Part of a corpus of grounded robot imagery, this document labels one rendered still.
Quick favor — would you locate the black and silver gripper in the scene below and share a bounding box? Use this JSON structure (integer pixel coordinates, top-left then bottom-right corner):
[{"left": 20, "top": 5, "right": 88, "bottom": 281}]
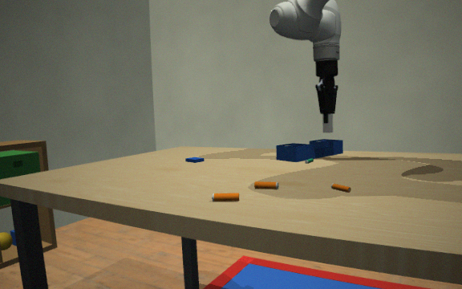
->
[{"left": 315, "top": 60, "right": 338, "bottom": 133}]

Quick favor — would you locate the blue rectangular block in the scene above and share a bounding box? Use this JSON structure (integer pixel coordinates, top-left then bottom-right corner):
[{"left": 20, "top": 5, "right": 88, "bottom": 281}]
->
[{"left": 185, "top": 157, "right": 204, "bottom": 163}]

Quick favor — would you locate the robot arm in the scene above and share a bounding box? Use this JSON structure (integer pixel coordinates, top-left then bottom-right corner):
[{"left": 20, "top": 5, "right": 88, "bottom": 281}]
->
[{"left": 269, "top": 0, "right": 341, "bottom": 62}]

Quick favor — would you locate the blue three-compartment bin rack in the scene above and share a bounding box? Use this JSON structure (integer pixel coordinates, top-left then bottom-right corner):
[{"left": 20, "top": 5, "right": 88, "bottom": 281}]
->
[{"left": 276, "top": 139, "right": 343, "bottom": 162}]

